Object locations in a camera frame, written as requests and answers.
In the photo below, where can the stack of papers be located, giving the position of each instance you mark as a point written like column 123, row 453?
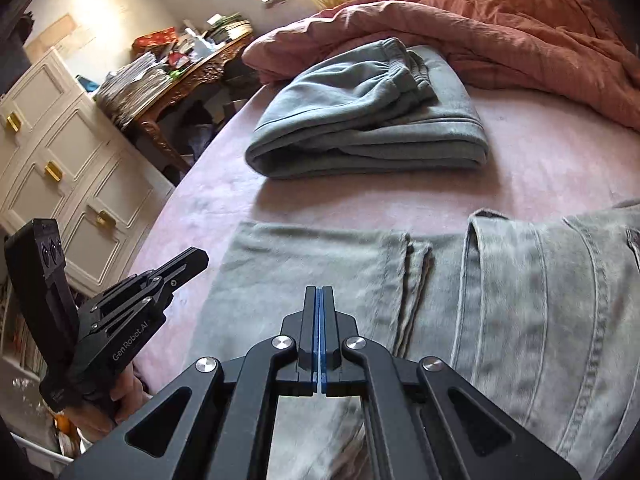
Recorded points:
column 132, row 87

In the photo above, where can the stack of green books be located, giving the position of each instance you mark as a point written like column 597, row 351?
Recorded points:
column 230, row 27

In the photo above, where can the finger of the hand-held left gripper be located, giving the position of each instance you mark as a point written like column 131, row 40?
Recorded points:
column 170, row 264
column 185, row 275

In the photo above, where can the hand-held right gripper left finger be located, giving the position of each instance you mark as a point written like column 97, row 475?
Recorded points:
column 312, row 335

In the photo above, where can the person's left hand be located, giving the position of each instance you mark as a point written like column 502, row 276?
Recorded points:
column 125, row 395

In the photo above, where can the carved wooden desk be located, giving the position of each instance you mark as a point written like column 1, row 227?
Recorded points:
column 200, row 72

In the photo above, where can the grey sweatpants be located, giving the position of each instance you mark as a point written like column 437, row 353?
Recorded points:
column 360, row 125

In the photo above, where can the paper sheet on wall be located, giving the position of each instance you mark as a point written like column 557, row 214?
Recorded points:
column 52, row 35

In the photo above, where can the pink quilt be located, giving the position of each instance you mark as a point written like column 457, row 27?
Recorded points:
column 500, row 25

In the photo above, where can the white panelled cabinet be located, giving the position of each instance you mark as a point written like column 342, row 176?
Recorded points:
column 75, row 160

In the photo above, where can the red box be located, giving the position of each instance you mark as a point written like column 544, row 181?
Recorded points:
column 155, row 39

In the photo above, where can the small blue box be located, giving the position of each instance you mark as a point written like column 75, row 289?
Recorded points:
column 88, row 85

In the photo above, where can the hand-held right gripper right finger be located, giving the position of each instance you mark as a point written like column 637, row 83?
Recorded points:
column 327, row 335

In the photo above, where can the light grey denim pants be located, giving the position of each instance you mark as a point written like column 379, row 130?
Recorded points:
column 525, row 310

